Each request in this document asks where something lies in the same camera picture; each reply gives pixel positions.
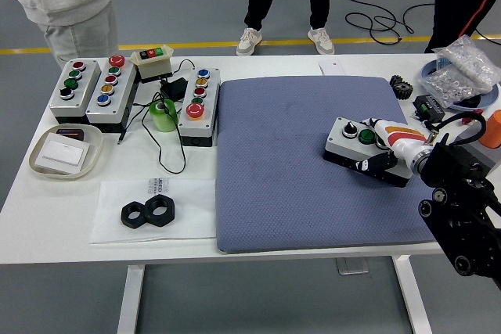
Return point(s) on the white wall switch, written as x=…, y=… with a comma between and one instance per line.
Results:
x=62, y=152

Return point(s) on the cream three-button switch box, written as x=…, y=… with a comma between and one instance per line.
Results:
x=154, y=67

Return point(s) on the green film roll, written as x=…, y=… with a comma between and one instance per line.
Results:
x=166, y=119

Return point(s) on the clear bag of metal parts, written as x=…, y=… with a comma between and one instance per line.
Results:
x=450, y=87

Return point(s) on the clear bag of white parts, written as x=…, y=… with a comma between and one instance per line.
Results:
x=466, y=60

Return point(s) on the cream shallow dish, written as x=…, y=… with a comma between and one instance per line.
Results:
x=94, y=142

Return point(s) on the four-button box with selector knob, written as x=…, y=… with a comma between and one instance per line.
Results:
x=340, y=146

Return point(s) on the black gear wheel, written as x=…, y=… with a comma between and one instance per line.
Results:
x=401, y=87

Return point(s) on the black power adapter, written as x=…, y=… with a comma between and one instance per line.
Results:
x=175, y=87

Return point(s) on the four-button box with black knob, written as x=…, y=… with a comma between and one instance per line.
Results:
x=84, y=91

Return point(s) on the blue-grey quilted mat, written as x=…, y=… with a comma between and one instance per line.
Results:
x=282, y=193

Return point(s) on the large black hex nut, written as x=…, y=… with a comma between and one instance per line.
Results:
x=148, y=214
x=124, y=216

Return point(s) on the grey wedge block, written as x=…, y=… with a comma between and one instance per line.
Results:
x=479, y=152

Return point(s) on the black module with green terminals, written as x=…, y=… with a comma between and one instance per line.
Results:
x=428, y=106

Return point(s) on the five-button box with blue button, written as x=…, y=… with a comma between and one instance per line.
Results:
x=209, y=115

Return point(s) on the small red clip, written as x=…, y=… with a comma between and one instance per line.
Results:
x=467, y=120

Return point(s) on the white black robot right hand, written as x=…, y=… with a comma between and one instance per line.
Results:
x=403, y=138

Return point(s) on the white card with red mark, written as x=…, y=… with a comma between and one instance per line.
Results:
x=329, y=69

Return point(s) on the white table leg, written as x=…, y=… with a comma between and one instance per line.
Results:
x=413, y=299
x=131, y=299

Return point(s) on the small black device, red face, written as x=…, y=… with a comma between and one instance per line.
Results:
x=70, y=133

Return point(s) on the five-button box, yellow and white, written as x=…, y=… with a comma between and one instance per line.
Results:
x=119, y=95

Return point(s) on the grey box under table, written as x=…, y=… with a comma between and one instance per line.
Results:
x=352, y=266

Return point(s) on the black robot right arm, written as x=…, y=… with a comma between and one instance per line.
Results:
x=458, y=193

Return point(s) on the orange cylinder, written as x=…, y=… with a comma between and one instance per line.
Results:
x=493, y=130

